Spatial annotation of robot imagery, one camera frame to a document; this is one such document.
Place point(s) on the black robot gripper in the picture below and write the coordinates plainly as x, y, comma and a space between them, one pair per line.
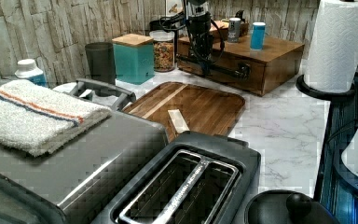
198, 25

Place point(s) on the wooden drawer cabinet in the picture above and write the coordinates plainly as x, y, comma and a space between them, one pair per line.
277, 62

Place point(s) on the grey cylindrical can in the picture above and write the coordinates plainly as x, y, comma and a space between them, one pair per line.
234, 28

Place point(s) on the clear cereal jar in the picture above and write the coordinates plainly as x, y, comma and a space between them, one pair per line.
163, 44

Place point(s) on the blue cylindrical can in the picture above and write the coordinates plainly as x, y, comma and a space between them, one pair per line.
257, 38

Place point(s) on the teal canister with wooden lid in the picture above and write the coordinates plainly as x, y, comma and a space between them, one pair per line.
134, 58

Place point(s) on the wooden cutting board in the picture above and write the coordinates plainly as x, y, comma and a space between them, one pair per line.
204, 110

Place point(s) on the dark grey cup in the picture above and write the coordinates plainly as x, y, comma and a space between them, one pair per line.
100, 57

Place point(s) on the black paper towel holder base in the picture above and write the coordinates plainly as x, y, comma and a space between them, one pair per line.
303, 87

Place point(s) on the white paper towel roll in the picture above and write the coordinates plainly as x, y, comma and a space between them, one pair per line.
333, 56

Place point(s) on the white teal plate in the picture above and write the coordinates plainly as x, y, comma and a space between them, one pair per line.
67, 87

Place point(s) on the black silver toaster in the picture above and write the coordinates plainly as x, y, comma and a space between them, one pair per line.
196, 179

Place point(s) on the blue white water bottle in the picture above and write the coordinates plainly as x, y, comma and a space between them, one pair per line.
27, 69

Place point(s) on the black round lid with knob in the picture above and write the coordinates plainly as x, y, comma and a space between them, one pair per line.
286, 207

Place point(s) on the striped white towel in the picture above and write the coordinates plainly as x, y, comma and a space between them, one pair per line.
39, 120

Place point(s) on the silver toaster oven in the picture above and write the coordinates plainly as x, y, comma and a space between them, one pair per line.
73, 184

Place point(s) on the black drawer handle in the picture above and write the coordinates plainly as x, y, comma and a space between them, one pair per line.
192, 66

